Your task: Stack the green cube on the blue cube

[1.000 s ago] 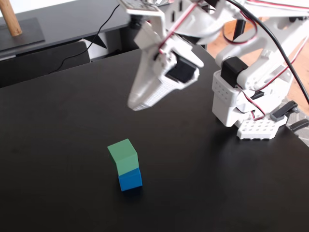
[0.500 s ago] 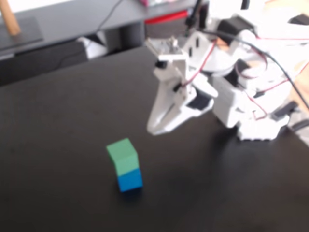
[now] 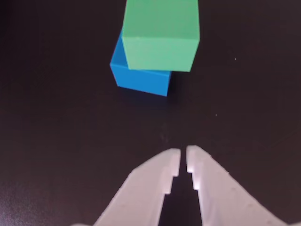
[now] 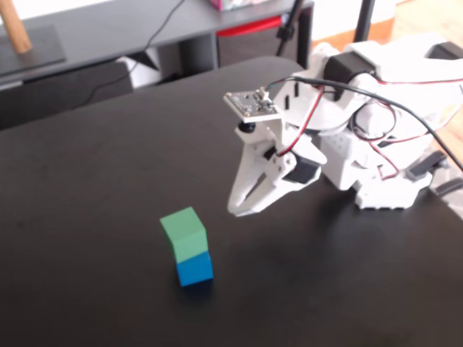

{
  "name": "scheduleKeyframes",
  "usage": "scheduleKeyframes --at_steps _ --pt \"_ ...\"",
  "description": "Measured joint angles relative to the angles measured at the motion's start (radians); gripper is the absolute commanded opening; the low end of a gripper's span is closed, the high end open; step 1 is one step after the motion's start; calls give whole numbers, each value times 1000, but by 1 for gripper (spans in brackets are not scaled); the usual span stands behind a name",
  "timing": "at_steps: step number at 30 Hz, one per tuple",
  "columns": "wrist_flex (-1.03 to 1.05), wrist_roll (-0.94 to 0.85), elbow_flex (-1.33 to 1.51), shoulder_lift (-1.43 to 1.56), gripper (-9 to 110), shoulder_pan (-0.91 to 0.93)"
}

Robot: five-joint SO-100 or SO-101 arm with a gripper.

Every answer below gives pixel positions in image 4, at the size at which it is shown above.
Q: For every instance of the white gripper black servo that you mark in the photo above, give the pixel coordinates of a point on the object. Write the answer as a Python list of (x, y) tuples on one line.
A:
[(268, 176)]

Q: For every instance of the green cube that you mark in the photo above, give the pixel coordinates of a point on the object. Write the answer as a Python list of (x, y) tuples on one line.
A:
[(184, 231)]

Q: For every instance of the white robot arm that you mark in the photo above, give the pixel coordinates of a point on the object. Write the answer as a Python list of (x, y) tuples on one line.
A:
[(398, 54)]

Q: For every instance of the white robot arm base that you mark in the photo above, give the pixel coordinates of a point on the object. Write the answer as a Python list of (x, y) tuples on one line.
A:
[(387, 193)]

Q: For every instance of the blue cube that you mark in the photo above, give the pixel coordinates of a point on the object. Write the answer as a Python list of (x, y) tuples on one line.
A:
[(196, 272)]

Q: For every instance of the white panel with black triangle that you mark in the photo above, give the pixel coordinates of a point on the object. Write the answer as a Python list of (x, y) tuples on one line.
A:
[(144, 74)]

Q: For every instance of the black tripod leg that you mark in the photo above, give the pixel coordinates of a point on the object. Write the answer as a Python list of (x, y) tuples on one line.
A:
[(289, 25)]

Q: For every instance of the grey black table clamp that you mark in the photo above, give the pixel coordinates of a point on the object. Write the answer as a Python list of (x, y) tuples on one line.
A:
[(426, 167)]

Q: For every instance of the colourful patterned box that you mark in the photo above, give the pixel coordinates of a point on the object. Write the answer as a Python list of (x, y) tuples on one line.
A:
[(231, 3)]

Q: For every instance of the black clamp lever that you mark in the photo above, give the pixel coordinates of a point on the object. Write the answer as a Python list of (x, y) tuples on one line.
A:
[(448, 188)]

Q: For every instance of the black stand pole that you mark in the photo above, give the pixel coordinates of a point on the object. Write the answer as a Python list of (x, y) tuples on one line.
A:
[(364, 20)]

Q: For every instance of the large dark storage bin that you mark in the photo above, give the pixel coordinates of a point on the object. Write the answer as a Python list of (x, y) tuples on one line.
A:
[(65, 92)]

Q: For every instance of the grey shelf unit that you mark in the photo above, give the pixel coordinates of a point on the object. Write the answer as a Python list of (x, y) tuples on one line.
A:
[(108, 27)]

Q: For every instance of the wooden pole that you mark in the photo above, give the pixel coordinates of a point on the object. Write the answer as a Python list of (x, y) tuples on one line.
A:
[(15, 29)]

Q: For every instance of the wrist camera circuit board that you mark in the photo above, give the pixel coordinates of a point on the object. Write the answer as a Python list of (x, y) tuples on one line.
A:
[(249, 105)]

